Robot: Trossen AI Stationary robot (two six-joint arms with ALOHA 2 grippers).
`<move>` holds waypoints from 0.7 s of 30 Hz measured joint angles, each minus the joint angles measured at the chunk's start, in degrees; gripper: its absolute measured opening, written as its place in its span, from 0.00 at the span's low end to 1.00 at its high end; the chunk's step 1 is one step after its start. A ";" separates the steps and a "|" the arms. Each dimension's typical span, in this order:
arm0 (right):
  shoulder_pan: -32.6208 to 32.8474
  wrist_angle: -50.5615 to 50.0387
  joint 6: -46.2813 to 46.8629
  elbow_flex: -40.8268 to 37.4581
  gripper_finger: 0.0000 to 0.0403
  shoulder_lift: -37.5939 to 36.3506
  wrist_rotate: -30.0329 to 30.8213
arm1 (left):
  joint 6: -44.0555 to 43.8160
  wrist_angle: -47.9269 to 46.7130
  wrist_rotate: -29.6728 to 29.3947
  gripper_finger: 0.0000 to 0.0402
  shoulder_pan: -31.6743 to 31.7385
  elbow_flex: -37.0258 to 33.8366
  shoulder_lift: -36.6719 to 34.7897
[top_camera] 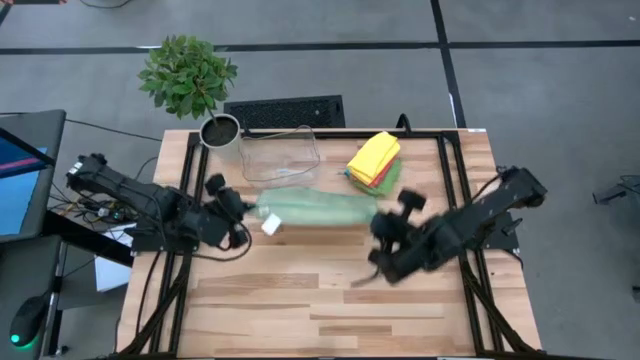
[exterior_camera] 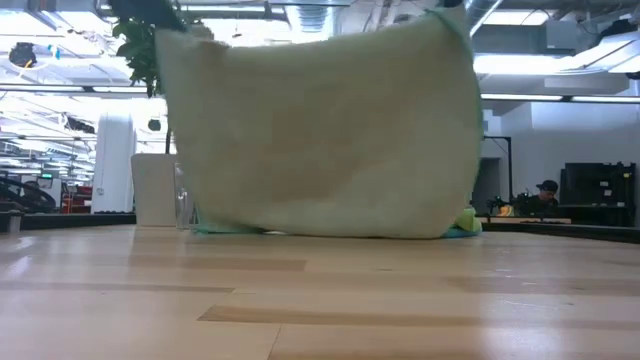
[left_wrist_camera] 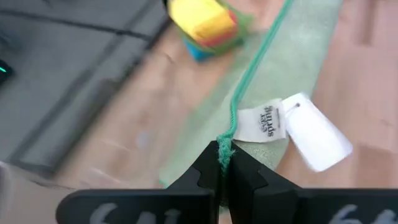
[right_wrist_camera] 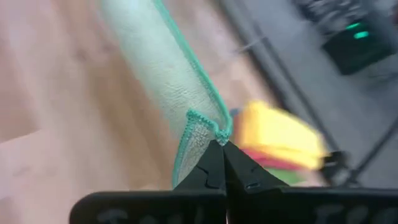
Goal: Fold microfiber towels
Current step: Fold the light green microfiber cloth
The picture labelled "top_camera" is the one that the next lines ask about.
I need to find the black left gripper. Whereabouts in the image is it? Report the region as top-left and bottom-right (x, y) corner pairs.
(204, 173), (259, 250)

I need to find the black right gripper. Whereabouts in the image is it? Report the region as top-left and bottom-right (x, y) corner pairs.
(367, 188), (441, 286)

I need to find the bright green microfiber towel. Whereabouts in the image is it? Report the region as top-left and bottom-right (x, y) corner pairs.
(349, 159), (404, 198)

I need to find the pale green waffle towel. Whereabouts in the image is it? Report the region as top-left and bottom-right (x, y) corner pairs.
(254, 186), (380, 237)

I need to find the yellow microfiber towel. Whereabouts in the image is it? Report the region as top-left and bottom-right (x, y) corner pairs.
(346, 130), (402, 186)

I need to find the clear plastic bin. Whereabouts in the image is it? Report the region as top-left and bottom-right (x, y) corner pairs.
(238, 124), (322, 190)

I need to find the white planter pot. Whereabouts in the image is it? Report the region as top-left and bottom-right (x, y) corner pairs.
(198, 113), (245, 161)

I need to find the black keyboard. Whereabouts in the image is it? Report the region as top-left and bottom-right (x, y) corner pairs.
(223, 94), (347, 130)

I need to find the green leafy tree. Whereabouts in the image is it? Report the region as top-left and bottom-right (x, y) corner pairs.
(138, 33), (239, 132)

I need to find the white paper sheet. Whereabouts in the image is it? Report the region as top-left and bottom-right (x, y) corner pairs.
(93, 227), (136, 294)

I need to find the monitor with blue screen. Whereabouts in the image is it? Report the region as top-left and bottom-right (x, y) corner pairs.
(0, 108), (68, 245)

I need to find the grey desk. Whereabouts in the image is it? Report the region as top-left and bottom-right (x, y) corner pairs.
(0, 234), (66, 360)

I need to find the black floor stand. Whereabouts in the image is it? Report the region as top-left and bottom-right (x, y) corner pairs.
(592, 174), (640, 206)

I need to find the black computer mouse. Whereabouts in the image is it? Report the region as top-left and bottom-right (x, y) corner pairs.
(8, 294), (51, 349)

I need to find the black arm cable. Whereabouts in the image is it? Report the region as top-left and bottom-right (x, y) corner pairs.
(192, 219), (254, 264)

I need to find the black table frame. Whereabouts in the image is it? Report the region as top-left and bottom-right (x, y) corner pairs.
(112, 128), (546, 360)

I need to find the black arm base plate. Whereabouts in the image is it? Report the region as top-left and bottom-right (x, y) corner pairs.
(444, 209), (521, 252)
(130, 212), (205, 254)

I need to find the black table cable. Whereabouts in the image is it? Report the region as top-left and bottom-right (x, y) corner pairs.
(468, 164), (504, 201)

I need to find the black cable bundle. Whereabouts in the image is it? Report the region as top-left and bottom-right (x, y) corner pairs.
(47, 182), (136, 229)

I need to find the thin black floor cable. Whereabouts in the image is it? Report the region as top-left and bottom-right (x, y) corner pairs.
(64, 117), (164, 144)

